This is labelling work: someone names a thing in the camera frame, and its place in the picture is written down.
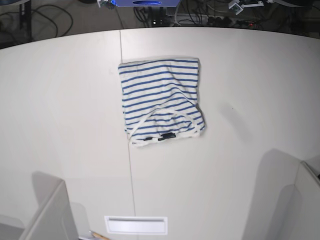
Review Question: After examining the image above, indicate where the white partition panel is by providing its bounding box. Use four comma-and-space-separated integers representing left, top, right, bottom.
0, 179, 79, 240
242, 161, 320, 240

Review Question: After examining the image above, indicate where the wooden pencil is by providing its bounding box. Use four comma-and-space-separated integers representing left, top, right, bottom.
90, 231, 108, 240

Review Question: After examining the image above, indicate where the left white partition panel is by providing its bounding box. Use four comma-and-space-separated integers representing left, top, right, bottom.
0, 179, 79, 240

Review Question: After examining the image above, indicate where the blue white striped T-shirt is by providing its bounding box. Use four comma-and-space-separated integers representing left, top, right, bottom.
118, 57, 206, 147

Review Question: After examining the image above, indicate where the right white partition panel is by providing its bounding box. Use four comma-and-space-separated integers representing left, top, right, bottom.
242, 161, 320, 240

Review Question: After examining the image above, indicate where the blue device box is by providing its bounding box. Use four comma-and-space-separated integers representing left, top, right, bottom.
111, 0, 180, 8

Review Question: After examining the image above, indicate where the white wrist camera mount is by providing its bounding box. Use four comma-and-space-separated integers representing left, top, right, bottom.
97, 0, 117, 10
228, 0, 264, 15

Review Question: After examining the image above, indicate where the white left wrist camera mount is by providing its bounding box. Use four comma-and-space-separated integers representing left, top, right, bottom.
228, 0, 264, 15

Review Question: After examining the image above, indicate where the white rectangular tray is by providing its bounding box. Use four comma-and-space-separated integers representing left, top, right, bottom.
104, 216, 168, 235

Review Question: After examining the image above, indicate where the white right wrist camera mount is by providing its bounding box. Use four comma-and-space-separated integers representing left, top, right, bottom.
97, 0, 117, 10

